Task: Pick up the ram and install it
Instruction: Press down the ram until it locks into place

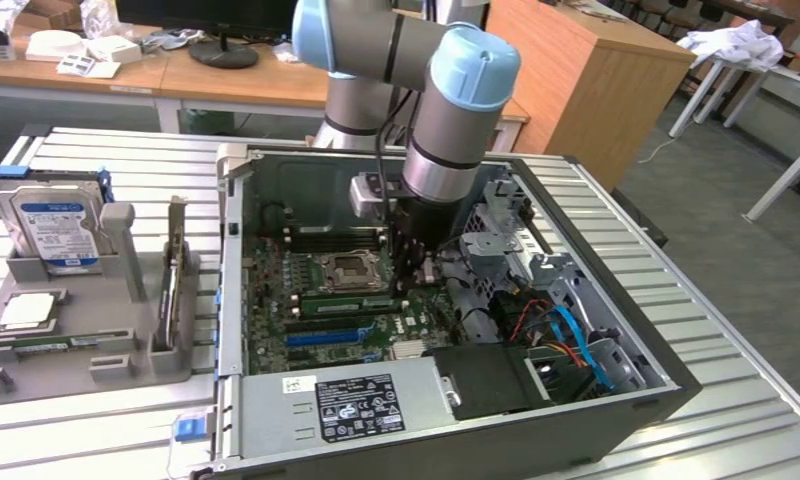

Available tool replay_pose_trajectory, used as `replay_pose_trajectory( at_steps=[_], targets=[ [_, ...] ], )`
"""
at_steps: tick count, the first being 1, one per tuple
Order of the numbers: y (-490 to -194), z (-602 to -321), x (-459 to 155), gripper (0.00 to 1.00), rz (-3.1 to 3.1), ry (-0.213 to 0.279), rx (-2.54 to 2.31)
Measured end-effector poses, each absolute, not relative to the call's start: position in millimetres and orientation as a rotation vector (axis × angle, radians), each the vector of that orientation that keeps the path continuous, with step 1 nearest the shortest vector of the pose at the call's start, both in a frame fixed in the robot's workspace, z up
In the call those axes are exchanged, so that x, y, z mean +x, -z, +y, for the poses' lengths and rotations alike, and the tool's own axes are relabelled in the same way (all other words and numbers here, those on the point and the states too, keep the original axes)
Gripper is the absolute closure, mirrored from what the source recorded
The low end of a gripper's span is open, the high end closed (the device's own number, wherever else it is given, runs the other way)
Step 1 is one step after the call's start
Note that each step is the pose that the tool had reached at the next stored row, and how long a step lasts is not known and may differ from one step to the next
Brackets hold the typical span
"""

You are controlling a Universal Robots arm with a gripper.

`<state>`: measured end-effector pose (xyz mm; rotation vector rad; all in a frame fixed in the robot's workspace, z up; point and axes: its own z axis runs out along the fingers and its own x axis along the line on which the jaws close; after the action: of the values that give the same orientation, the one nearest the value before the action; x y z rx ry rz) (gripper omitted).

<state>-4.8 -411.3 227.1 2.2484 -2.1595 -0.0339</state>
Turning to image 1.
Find installed green RAM stick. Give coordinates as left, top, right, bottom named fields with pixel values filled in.
left=295, top=294, right=398, bottom=317

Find wooden desk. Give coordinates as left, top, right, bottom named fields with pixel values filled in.
left=0, top=23, right=532, bottom=137

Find green motherboard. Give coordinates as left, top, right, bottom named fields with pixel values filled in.
left=241, top=233, right=456, bottom=377

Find blue case latch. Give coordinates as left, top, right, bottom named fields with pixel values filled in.
left=174, top=418, right=206, bottom=444

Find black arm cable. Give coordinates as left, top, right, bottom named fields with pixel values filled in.
left=371, top=87, right=422, bottom=201

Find brown cardboard box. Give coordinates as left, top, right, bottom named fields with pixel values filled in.
left=11, top=0, right=86, bottom=32

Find white crumpled cloth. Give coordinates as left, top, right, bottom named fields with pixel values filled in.
left=676, top=19, right=786, bottom=72

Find small silver heatsink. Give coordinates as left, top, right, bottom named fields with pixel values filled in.
left=387, top=341, right=426, bottom=362

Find white round-topped box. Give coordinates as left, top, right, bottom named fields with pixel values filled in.
left=23, top=29, right=89, bottom=64

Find grey parts rack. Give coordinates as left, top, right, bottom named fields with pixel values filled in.
left=0, top=201, right=205, bottom=397

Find grey power supply unit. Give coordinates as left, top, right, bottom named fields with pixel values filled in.
left=237, top=356, right=456, bottom=460

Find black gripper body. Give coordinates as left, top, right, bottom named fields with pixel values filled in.
left=391, top=195, right=465, bottom=252

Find CPU chip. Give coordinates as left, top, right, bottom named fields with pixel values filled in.
left=0, top=291, right=66, bottom=335

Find black computer monitor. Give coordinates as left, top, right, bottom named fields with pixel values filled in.
left=114, top=0, right=302, bottom=70

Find metal disk bay cage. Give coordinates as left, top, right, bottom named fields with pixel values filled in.
left=457, top=178, right=669, bottom=397

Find hard disk with blue bracket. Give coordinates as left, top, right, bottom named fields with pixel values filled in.
left=0, top=159, right=113, bottom=277

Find white flat box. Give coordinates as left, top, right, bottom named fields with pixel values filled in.
left=83, top=34, right=141, bottom=64

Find red wire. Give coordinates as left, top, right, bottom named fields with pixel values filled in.
left=505, top=298, right=556, bottom=347

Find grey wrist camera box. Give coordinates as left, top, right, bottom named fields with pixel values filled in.
left=347, top=171, right=402, bottom=219

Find white table leg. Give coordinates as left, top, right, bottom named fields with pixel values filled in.
left=738, top=142, right=800, bottom=222

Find wooden cabinet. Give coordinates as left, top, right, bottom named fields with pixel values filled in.
left=484, top=0, right=698, bottom=192

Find blue SATA wire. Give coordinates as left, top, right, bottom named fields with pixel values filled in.
left=550, top=303, right=616, bottom=392

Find graphics card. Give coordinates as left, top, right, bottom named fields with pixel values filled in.
left=153, top=195, right=195, bottom=353

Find black fan shroud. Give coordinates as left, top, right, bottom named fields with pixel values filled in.
left=430, top=343, right=556, bottom=422

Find open black PC case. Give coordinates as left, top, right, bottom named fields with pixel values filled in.
left=210, top=141, right=704, bottom=477

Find black power supply label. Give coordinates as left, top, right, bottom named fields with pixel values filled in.
left=313, top=371, right=407, bottom=443

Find CPU socket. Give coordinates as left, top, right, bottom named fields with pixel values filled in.
left=310, top=248, right=393, bottom=295

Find white paper sheets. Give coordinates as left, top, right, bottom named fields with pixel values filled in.
left=54, top=53, right=122, bottom=79

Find white metal table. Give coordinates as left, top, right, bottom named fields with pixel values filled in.
left=665, top=49, right=800, bottom=139

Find empty black RAM slots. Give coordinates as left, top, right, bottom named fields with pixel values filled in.
left=282, top=225, right=393, bottom=252

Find blue expansion slot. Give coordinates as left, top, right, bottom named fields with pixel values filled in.
left=283, top=326, right=375, bottom=347

